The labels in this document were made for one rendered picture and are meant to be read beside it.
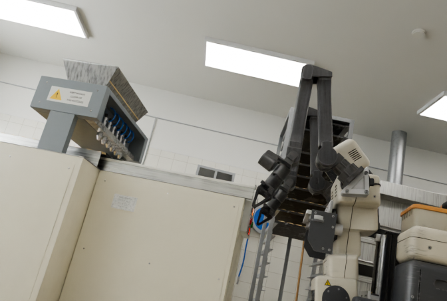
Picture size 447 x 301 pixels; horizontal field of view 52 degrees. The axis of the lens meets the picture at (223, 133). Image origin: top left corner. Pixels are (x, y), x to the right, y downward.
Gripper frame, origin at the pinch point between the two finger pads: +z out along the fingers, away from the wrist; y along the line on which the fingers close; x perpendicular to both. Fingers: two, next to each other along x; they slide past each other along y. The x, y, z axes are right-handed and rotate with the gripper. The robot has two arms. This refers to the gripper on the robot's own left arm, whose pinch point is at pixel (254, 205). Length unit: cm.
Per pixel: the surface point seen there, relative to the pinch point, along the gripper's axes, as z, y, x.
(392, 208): -151, -379, 68
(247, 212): 0.9, -26.1, -4.4
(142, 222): 34, -21, -37
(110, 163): 24, -22, -68
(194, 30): -143, -245, -211
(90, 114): 13, -2, -82
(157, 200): 22.5, -21.0, -38.7
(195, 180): 4.8, -22.0, -31.6
